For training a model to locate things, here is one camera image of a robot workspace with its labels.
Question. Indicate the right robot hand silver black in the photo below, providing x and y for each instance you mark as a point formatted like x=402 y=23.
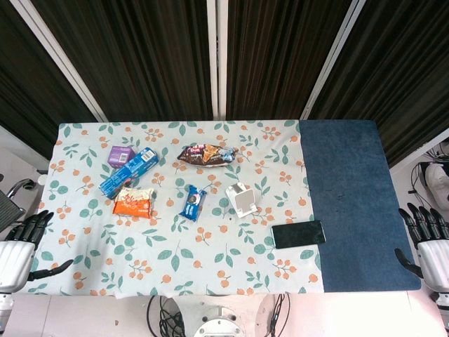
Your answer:
x=435 y=259

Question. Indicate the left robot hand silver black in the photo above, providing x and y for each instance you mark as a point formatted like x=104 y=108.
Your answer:
x=15 y=259

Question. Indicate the black smartphone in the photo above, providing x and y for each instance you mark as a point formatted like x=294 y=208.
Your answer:
x=298 y=234

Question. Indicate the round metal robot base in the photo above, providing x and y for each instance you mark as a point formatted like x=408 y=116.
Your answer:
x=217 y=326

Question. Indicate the white phone stand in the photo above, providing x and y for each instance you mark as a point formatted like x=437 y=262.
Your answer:
x=242 y=201

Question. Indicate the black mesh chair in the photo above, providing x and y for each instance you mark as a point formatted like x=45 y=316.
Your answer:
x=8 y=210

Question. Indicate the blue felt mat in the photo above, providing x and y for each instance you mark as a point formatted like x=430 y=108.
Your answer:
x=350 y=175

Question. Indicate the orange white snack bag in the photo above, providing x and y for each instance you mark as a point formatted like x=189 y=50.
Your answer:
x=133 y=207

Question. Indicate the long blue cookie box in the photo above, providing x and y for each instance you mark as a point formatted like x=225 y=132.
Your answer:
x=129 y=172

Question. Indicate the purple small box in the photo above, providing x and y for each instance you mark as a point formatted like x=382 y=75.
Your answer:
x=119 y=154

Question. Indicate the floral tablecloth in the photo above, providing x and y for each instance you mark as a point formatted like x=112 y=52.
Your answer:
x=175 y=245

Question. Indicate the dark curtain panel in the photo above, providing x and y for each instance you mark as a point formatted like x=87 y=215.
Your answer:
x=140 y=59
x=403 y=70
x=273 y=59
x=21 y=87

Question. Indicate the blue cookie packet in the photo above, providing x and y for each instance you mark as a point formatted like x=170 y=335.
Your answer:
x=192 y=203

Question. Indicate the brown snack bag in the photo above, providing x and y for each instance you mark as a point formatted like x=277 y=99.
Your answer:
x=203 y=156

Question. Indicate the white frame post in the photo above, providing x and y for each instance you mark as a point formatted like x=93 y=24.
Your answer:
x=211 y=70
x=331 y=59
x=59 y=59

